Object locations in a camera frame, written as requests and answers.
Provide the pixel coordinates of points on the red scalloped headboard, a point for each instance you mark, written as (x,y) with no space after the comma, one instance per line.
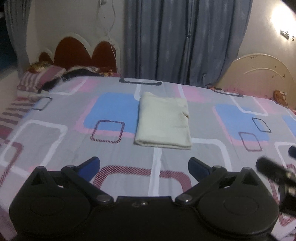
(73,50)

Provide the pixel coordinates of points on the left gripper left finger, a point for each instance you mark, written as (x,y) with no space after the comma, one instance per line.
(80,177)

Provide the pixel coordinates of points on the orange floral pillow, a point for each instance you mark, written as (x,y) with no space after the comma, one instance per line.
(280,98)

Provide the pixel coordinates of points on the cream knit sweater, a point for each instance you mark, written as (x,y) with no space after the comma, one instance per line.
(163,122)

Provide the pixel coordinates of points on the wall lamp fixture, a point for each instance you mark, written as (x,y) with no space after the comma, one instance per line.
(287,35)

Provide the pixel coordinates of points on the blue grey curtain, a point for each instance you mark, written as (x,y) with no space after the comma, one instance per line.
(184,42)

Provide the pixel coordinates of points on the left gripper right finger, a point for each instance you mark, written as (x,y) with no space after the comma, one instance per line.
(207,177)

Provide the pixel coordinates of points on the striped pink pillow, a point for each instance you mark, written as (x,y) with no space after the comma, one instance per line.
(32,82)

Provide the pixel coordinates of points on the patterned grey pink bedsheet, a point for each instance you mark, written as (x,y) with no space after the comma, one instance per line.
(97,116)

